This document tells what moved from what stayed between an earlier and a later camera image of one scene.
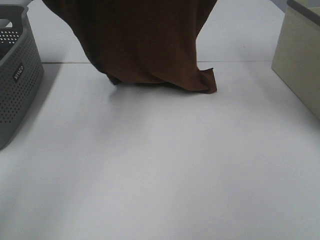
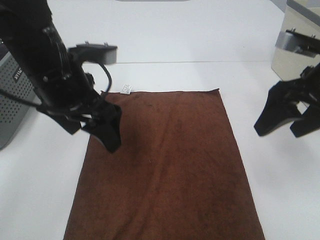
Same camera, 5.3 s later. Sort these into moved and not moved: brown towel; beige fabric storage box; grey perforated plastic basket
Moved: brown towel
Not moved: beige fabric storage box; grey perforated plastic basket
